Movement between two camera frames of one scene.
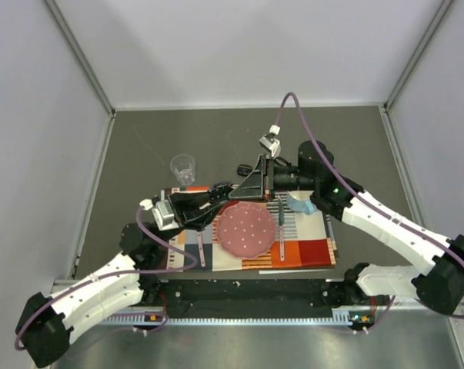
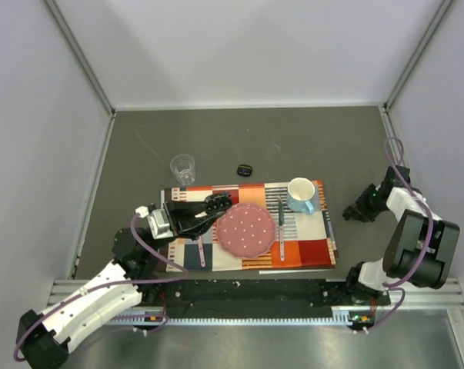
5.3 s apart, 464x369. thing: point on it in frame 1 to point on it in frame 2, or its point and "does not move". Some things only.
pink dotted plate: [245, 230] does not move
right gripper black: [253, 187] to [360, 204]
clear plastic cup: [184, 167] does not move
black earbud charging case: [244, 170] does not move
